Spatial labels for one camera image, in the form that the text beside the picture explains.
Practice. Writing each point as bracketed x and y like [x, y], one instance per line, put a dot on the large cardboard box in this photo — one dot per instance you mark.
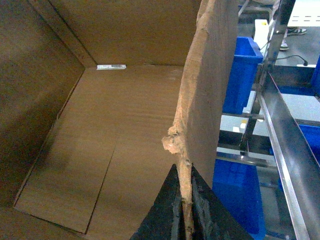
[84, 152]

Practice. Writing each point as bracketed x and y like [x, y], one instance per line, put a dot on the white barcode label strip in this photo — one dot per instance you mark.
[111, 67]

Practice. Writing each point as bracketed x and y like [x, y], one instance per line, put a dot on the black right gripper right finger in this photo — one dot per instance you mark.
[212, 221]

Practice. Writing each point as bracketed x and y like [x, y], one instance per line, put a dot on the steel shelf frame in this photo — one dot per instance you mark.
[272, 130]

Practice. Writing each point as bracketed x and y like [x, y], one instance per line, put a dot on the blue plastic bin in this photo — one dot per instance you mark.
[238, 188]
[247, 56]

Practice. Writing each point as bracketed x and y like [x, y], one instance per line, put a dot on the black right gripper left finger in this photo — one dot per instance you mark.
[163, 220]

